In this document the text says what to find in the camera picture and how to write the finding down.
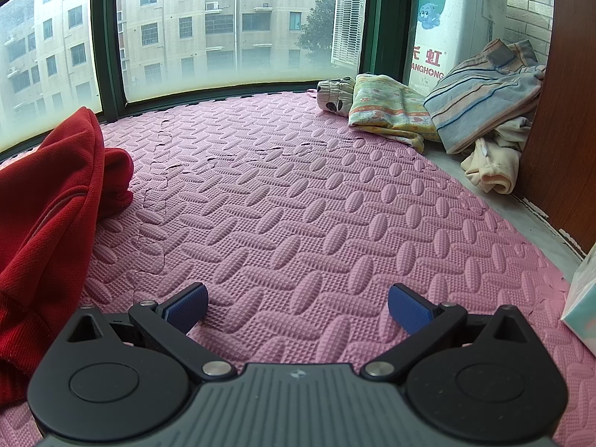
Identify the brown wooden cabinet panel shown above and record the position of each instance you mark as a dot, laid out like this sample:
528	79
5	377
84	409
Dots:
568	149

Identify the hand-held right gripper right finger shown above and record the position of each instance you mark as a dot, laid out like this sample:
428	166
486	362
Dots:
407	305

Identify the white outdoor air conditioner unit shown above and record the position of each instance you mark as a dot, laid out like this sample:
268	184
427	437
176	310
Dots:
461	18

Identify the green tree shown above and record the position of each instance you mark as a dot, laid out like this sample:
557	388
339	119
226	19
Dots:
321	28

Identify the red knit garment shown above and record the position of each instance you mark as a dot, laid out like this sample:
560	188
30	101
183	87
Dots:
46	219

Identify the blue striped shirt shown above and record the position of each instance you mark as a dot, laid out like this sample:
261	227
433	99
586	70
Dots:
479	93

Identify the polka dot cloth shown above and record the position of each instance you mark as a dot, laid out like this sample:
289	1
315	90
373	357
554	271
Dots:
333	95

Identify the beige apartment building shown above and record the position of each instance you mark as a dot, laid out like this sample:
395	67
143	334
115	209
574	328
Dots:
195	18

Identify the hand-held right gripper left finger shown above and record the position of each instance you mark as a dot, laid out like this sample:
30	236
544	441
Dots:
193	305

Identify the pale green tissue box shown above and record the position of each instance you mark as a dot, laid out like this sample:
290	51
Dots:
584	298

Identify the green window frame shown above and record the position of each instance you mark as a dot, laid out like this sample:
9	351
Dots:
107	56

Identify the yellow patterned cloth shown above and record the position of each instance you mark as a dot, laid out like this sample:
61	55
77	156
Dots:
391	107

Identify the pink foam floor mat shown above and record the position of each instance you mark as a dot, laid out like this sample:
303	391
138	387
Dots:
298	195

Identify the cream garment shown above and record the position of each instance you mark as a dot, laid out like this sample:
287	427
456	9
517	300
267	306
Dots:
493	163

